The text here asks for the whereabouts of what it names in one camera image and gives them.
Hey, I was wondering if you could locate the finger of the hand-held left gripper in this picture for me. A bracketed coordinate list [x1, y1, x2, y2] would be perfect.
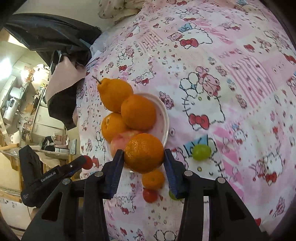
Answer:
[58, 156, 87, 178]

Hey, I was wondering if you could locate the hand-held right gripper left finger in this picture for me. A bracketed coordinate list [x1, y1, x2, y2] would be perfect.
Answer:
[21, 149, 125, 241]

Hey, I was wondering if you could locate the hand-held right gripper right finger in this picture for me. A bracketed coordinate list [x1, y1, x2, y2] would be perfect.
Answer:
[164, 149, 270, 241]

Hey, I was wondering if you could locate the red cherry tomato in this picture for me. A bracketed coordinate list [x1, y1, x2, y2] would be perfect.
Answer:
[82, 155, 93, 170]
[143, 188, 159, 204]

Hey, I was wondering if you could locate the red apple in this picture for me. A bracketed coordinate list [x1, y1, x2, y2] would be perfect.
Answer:
[110, 130, 144, 158]

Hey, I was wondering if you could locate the small tangerine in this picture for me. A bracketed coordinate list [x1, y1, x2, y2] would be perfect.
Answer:
[124, 133, 165, 174]
[142, 169, 165, 190]

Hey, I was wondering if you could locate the round orange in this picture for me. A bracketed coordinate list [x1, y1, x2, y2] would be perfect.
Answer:
[101, 112, 129, 143]
[121, 95, 157, 131]

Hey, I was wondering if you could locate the pink strawberry print plate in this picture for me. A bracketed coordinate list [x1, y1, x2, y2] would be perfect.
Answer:
[104, 93, 170, 173]

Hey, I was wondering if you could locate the knobbed orange with stem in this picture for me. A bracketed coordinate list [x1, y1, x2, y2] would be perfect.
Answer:
[92, 75, 134, 113]

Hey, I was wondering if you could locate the white base cabinet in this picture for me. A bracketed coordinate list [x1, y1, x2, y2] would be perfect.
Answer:
[32, 105, 65, 137]

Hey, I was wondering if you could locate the pink and black fabric sheet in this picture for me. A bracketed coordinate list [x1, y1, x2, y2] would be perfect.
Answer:
[45, 50, 90, 130]

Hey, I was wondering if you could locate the black plastic cover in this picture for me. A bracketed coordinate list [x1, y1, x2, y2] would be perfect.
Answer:
[5, 13, 102, 67]

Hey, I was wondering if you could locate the crumpled beige duvet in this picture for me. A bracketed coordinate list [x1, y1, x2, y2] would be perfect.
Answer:
[97, 0, 145, 24]

